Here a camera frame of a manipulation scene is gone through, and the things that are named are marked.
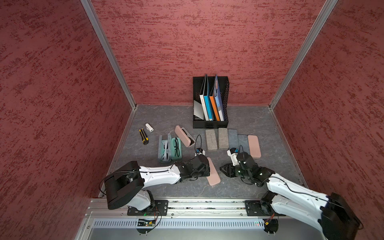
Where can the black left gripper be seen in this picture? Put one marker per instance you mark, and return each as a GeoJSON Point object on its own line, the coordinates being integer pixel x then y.
{"type": "Point", "coordinates": [206, 171]}

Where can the pink case yellow glasses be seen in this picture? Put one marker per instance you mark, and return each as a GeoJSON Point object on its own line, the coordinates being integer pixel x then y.
{"type": "Point", "coordinates": [213, 178]}

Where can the grey case blue glasses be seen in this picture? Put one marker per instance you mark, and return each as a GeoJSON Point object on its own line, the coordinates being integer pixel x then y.
{"type": "Point", "coordinates": [244, 143]}

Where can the pink case dark sunglasses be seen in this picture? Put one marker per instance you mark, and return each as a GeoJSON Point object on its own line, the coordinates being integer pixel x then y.
{"type": "Point", "coordinates": [184, 136]}

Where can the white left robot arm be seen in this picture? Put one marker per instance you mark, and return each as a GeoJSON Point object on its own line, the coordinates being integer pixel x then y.
{"type": "Point", "coordinates": [128, 185]}

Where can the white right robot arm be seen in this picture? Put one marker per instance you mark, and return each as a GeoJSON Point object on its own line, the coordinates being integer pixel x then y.
{"type": "Point", "coordinates": [330, 214]}

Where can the green case black glasses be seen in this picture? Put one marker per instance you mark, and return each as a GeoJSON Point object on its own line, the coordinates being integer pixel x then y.
{"type": "Point", "coordinates": [174, 148]}

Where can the grey case white glasses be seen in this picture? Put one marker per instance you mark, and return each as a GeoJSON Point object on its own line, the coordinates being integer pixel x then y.
{"type": "Point", "coordinates": [164, 150]}

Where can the white grey book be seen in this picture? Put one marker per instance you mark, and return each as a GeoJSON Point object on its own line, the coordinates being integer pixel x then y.
{"type": "Point", "coordinates": [200, 107]}

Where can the small white cylinder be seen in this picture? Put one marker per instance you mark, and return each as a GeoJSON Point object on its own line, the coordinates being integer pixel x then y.
{"type": "Point", "coordinates": [149, 127]}

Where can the teal book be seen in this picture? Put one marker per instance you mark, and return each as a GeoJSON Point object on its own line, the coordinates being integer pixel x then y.
{"type": "Point", "coordinates": [206, 92]}

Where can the orange book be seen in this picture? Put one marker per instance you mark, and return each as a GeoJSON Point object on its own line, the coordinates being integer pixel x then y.
{"type": "Point", "coordinates": [214, 106]}

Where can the blue folder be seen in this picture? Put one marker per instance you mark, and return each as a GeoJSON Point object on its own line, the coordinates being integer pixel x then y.
{"type": "Point", "coordinates": [218, 99]}

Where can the black mesh file holder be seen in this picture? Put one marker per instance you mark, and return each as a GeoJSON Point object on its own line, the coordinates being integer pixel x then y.
{"type": "Point", "coordinates": [224, 89]}

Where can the perforated vent strip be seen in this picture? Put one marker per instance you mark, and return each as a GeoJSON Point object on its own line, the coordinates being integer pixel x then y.
{"type": "Point", "coordinates": [225, 224]}

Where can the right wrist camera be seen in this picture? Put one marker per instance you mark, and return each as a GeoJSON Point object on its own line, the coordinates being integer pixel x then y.
{"type": "Point", "coordinates": [233, 153]}

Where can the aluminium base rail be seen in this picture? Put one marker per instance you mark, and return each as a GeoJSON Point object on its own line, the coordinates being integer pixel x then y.
{"type": "Point", "coordinates": [211, 208]}

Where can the aluminium right corner post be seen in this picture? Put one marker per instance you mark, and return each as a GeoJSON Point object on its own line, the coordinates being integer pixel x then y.
{"type": "Point", "coordinates": [317, 26]}

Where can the aluminium corner post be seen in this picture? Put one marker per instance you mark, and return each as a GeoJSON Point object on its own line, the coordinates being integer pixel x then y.
{"type": "Point", "coordinates": [317, 26]}
{"type": "Point", "coordinates": [95, 22]}

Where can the aluminium left corner post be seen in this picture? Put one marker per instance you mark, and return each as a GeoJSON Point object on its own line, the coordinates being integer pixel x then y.
{"type": "Point", "coordinates": [95, 22]}

